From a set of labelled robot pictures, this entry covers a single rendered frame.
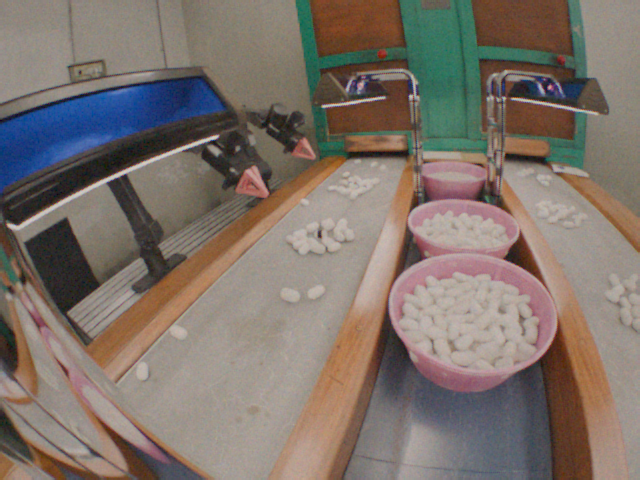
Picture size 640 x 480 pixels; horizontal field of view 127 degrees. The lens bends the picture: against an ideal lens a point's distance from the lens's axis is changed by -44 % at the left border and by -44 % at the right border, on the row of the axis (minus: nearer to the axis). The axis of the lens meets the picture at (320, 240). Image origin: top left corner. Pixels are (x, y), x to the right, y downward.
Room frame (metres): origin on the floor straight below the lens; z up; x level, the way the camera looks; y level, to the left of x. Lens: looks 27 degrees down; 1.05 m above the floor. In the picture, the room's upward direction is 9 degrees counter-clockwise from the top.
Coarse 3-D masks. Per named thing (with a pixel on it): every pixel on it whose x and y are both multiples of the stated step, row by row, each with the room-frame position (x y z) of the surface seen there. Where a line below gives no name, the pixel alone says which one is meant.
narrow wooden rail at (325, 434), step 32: (384, 224) 0.58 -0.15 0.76; (384, 256) 0.45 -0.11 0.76; (384, 288) 0.36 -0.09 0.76; (352, 320) 0.30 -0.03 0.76; (384, 320) 0.30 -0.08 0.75; (352, 352) 0.24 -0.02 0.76; (320, 384) 0.20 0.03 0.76; (352, 384) 0.19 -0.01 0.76; (320, 416) 0.15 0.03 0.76; (352, 416) 0.15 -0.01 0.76; (288, 448) 0.12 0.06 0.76; (320, 448) 0.11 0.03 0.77; (352, 448) 0.14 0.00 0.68
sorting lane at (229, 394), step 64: (320, 192) 0.96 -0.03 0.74; (384, 192) 0.86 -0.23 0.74; (256, 256) 0.57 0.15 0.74; (320, 256) 0.53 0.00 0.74; (192, 320) 0.37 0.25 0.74; (256, 320) 0.35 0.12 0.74; (320, 320) 0.33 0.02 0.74; (128, 384) 0.22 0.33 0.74; (192, 384) 0.23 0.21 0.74; (256, 384) 0.22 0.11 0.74; (192, 448) 0.13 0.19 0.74; (256, 448) 0.13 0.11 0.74
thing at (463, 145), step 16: (320, 144) 1.47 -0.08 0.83; (336, 144) 1.43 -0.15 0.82; (432, 144) 1.23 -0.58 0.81; (448, 144) 1.20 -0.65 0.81; (464, 144) 1.17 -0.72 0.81; (480, 144) 1.14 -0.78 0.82; (512, 160) 1.11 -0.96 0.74; (528, 160) 1.09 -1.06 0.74; (544, 160) 1.01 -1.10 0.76; (560, 160) 0.96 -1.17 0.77; (576, 160) 0.92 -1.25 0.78
